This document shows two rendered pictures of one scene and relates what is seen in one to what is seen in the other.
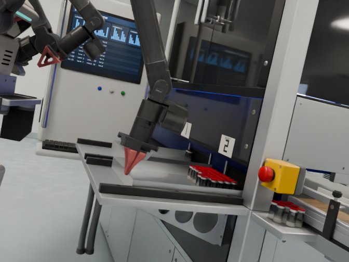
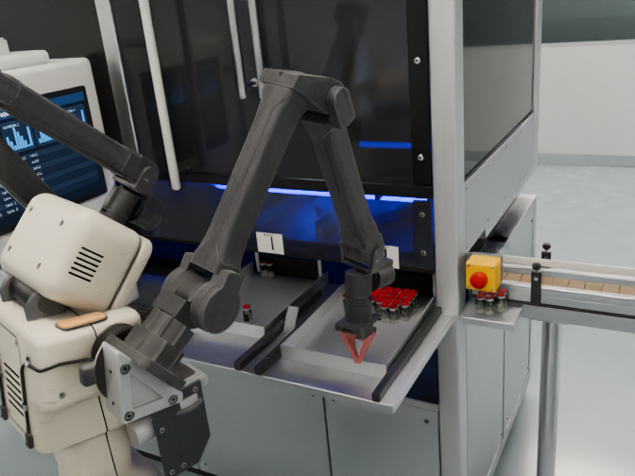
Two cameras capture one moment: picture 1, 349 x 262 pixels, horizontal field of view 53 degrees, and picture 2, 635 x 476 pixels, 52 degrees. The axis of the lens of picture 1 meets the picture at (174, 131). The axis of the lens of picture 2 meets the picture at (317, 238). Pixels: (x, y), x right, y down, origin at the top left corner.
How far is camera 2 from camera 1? 105 cm
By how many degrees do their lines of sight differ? 41
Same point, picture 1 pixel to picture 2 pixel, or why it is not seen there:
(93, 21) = (146, 177)
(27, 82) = not seen: outside the picture
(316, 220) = (517, 293)
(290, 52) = (457, 145)
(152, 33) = (362, 203)
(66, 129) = not seen: hidden behind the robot
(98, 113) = not seen: hidden behind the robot
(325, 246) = (535, 312)
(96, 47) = (153, 209)
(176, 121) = (388, 278)
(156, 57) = (368, 228)
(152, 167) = (310, 325)
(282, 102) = (459, 198)
